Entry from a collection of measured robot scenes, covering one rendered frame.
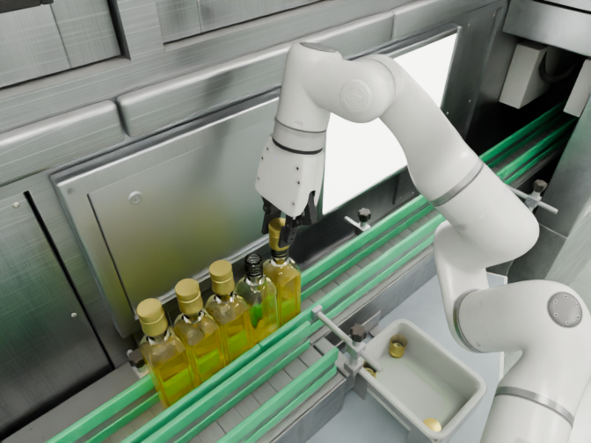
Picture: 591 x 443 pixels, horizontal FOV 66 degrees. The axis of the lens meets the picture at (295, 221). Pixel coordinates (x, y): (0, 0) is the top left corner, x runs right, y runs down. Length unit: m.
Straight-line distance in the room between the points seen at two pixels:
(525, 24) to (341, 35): 0.64
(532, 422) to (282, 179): 0.43
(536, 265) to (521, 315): 1.04
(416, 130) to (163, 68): 0.36
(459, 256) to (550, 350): 0.16
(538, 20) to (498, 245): 0.84
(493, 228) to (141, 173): 0.49
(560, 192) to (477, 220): 0.88
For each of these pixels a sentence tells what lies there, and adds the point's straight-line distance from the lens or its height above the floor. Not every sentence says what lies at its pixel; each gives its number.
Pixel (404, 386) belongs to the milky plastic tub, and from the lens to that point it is 1.05.
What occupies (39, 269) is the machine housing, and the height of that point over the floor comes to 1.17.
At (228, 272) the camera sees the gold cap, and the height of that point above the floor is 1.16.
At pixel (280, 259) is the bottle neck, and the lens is 0.77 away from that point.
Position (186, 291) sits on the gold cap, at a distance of 0.68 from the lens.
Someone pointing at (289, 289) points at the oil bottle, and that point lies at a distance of 0.82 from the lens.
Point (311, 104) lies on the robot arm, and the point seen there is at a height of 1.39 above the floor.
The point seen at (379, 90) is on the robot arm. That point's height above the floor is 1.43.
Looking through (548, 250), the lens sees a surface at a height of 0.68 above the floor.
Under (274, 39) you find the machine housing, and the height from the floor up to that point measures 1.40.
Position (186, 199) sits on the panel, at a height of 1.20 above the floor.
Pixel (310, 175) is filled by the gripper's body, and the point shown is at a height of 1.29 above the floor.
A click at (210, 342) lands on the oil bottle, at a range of 0.76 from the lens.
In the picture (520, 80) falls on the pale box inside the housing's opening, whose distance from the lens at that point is 1.56.
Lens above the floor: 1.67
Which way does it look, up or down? 42 degrees down
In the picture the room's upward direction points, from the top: straight up
